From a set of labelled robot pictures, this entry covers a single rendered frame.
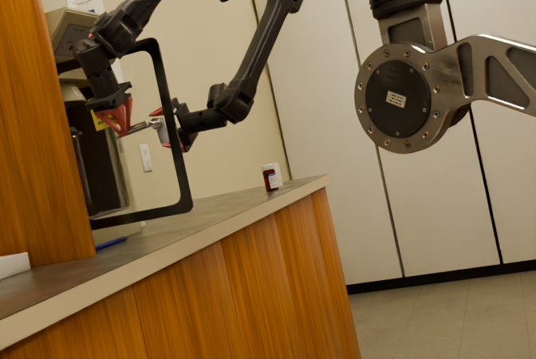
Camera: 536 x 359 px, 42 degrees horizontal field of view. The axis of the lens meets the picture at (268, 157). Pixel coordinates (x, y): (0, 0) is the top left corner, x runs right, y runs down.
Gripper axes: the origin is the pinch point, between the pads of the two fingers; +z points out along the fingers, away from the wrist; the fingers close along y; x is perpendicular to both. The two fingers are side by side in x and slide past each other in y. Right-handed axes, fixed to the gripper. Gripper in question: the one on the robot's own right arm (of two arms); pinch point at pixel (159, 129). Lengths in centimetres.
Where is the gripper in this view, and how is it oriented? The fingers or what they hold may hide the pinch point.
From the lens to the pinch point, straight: 193.5
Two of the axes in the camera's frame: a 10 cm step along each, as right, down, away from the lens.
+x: -2.2, 5.2, -8.3
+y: -3.1, -8.4, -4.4
